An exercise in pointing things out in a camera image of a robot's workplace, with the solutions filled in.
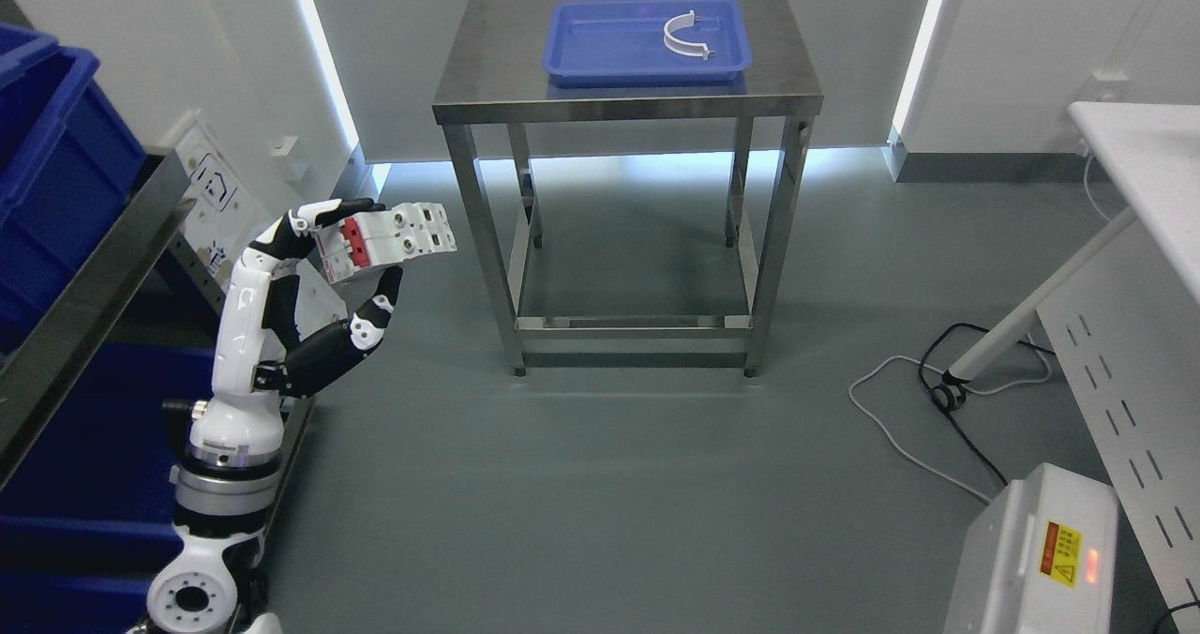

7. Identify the white machine with warning label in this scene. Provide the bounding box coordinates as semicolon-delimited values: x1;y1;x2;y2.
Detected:
943;463;1118;633

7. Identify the black cable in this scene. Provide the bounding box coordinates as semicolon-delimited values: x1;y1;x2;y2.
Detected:
919;323;1051;488

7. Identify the blue bin upper far left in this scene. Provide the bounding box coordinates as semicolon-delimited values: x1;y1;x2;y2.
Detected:
1;24;145;352

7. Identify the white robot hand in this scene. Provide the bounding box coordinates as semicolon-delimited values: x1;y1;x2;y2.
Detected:
192;199;403;461

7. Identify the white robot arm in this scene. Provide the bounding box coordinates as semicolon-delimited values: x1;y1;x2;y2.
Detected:
146;198;403;633

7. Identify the white wall box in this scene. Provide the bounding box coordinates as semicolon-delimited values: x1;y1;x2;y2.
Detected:
270;134;311;184

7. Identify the stainless steel table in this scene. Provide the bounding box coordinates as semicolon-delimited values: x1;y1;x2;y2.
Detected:
431;0;824;378

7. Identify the blue bin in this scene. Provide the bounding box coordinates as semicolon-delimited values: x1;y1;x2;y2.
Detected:
1;343;214;633
1;24;145;352

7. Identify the grey circuit breaker red switch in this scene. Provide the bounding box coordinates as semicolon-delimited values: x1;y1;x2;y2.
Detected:
314;203;458;285

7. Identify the white semicircular clamp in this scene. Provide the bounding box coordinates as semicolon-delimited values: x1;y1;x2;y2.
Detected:
662;8;715;59

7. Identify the blue bin lower far left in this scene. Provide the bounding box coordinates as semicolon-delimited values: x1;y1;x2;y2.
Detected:
1;343;214;633

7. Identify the blue plastic tray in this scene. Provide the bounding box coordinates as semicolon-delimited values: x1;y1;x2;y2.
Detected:
544;0;754;88

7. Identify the white desk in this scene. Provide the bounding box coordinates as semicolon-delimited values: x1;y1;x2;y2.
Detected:
942;101;1199;633

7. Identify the white wall socket with plug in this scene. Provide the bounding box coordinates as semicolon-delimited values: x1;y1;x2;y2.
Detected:
1074;68;1129;101

